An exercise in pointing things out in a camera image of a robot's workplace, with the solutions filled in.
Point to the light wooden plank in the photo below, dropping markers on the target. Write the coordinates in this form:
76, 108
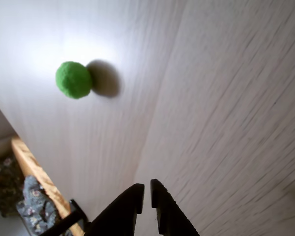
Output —
32, 167

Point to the black table clamp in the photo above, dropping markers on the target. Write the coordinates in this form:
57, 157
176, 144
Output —
76, 209

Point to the green pompom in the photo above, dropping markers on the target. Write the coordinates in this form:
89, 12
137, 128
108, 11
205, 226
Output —
73, 79

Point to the dark floral rug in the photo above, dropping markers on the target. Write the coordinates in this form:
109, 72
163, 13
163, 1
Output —
5, 182

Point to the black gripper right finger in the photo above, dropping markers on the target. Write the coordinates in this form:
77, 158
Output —
169, 216

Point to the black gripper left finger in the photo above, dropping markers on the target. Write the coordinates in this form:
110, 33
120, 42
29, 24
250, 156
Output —
118, 216

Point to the grey floral cloth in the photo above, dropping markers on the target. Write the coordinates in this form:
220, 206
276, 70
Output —
34, 204

